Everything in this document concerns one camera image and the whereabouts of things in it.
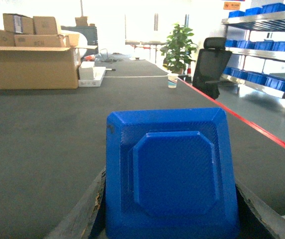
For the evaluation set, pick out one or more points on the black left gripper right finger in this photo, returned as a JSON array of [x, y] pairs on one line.
[[257, 219]]

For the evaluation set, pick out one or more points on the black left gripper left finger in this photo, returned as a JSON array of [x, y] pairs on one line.
[[87, 219]]

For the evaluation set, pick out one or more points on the blue 3D-printed block part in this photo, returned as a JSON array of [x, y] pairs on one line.
[[170, 175]]

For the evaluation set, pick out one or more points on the steel shelf rack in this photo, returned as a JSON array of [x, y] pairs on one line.
[[257, 36]]

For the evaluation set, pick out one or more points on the flat white box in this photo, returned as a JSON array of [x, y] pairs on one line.
[[96, 82]]

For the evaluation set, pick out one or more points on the small white box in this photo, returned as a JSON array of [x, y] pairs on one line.
[[87, 70]]

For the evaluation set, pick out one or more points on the white paper cup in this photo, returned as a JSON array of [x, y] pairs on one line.
[[172, 80]]

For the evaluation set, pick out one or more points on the black office chair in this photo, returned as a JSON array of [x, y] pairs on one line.
[[212, 61]]

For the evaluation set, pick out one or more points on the large cardboard box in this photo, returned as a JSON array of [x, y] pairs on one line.
[[39, 68]]

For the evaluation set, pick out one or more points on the green potted plant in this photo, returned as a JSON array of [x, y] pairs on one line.
[[178, 48]]

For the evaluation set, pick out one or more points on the small cardboard box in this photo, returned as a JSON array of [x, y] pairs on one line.
[[46, 25]]

